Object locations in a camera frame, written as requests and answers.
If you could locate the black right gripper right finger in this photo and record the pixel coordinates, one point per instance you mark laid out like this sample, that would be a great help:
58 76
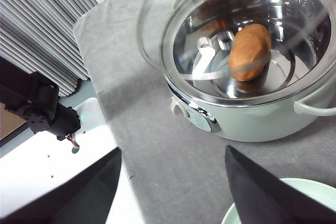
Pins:
262 198

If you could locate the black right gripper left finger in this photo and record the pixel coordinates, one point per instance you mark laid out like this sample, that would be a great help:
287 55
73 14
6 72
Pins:
85 198

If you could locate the green plate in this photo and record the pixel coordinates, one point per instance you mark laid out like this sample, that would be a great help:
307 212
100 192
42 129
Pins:
321 192

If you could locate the brown potato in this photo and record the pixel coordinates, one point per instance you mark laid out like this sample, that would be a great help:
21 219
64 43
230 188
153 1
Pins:
250 52

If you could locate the glass steamer lid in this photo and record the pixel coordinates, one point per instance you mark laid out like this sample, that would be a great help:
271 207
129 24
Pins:
195 36

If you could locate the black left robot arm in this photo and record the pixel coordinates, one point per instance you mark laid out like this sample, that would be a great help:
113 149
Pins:
34 98

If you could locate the green electric steamer pot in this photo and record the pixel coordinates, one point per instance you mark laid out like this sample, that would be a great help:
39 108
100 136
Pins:
249 111

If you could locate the grey table mat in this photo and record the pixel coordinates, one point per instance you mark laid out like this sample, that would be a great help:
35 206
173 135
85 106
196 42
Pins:
174 173

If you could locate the grey corrugated panel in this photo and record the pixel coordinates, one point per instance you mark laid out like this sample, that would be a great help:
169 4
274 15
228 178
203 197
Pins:
40 37

